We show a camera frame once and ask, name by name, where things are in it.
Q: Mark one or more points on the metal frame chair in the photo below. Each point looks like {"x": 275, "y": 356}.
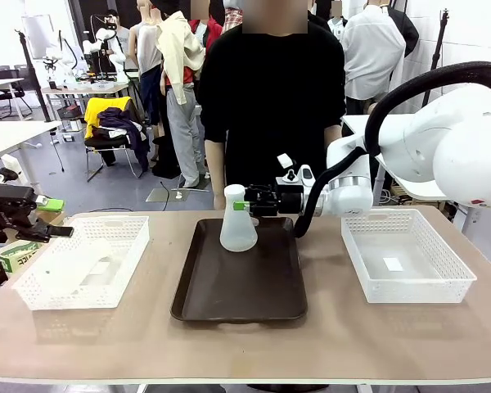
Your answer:
{"x": 106, "y": 151}

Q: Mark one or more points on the person in red jacket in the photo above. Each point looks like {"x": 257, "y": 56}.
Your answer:
{"x": 206, "y": 32}

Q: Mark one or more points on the black hanging jacket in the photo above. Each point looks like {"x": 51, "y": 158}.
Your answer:
{"x": 407, "y": 30}

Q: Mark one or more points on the clear plastic beaker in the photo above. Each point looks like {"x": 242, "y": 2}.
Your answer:
{"x": 100, "y": 266}

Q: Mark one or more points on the black tripod stand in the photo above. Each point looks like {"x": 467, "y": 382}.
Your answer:
{"x": 435, "y": 49}
{"x": 34, "y": 82}

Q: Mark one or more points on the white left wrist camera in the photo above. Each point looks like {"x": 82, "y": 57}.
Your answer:
{"x": 12, "y": 165}

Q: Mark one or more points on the green printed cardboard box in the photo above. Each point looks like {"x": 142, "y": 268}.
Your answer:
{"x": 20, "y": 256}

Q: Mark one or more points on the cluttered background workbench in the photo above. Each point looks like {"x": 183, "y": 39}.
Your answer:
{"x": 86, "y": 87}

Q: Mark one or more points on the mannequin with white shirt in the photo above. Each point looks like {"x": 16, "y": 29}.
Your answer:
{"x": 372, "y": 57}

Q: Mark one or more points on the person's right hand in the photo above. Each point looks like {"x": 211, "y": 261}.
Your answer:
{"x": 219, "y": 203}

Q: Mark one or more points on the translucent white conical flask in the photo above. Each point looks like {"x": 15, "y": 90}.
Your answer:
{"x": 237, "y": 229}

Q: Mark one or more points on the dark purple clothing pile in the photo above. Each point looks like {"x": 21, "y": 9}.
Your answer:
{"x": 127, "y": 123}

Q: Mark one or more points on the red and black box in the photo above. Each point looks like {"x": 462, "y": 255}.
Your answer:
{"x": 70, "y": 114}

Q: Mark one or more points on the person's left forearm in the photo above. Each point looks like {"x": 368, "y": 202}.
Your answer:
{"x": 332, "y": 134}

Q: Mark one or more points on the black office chair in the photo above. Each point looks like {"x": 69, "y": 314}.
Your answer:
{"x": 10, "y": 92}

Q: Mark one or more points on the person's black sweater torso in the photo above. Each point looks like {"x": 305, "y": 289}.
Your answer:
{"x": 270, "y": 114}

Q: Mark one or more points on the mannequin with cream jacket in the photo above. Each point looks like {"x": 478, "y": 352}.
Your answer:
{"x": 180, "y": 73}

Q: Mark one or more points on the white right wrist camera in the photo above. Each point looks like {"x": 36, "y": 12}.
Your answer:
{"x": 296, "y": 170}

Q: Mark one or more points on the yellow cloth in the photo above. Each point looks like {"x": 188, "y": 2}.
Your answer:
{"x": 94, "y": 110}

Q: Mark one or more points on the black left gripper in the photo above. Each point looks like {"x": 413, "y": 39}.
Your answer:
{"x": 4, "y": 213}

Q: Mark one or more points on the dark brown plastic tray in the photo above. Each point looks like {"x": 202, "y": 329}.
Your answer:
{"x": 239, "y": 282}

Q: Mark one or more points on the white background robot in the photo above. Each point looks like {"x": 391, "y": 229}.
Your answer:
{"x": 106, "y": 45}

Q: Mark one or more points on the white side desk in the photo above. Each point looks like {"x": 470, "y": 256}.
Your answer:
{"x": 12, "y": 135}

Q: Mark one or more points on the person's right forearm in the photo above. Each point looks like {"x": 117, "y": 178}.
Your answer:
{"x": 216, "y": 172}

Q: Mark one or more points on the white reflector panel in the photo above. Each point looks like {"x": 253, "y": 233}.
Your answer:
{"x": 39, "y": 37}

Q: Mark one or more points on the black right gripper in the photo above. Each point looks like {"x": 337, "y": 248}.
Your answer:
{"x": 286, "y": 200}

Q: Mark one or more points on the white perforated plastic basket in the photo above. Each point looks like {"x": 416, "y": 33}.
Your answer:
{"x": 405, "y": 258}
{"x": 86, "y": 262}

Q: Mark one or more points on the mannequin with white tank top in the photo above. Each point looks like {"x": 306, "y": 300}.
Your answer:
{"x": 147, "y": 53}

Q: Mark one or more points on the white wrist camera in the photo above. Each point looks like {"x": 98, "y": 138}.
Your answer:
{"x": 12, "y": 165}
{"x": 296, "y": 170}

